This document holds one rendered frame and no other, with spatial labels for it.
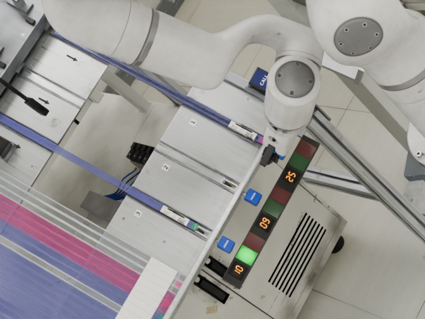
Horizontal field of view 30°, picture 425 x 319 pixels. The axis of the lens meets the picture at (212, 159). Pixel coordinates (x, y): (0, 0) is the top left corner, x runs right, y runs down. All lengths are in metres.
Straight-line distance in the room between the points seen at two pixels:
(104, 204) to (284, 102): 0.90
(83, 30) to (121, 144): 1.08
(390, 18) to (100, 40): 0.41
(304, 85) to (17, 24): 0.71
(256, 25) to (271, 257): 1.00
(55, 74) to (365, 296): 1.05
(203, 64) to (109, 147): 1.08
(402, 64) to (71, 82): 0.77
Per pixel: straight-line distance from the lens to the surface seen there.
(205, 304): 2.03
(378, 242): 2.30
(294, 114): 1.26
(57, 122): 1.68
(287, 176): 1.62
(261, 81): 1.62
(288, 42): 1.29
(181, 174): 1.61
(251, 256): 1.59
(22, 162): 1.67
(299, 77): 1.23
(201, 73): 1.20
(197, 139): 1.63
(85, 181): 2.24
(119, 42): 1.16
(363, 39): 1.08
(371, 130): 2.54
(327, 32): 1.08
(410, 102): 1.27
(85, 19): 1.14
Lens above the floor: 1.71
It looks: 35 degrees down
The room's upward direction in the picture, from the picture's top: 51 degrees counter-clockwise
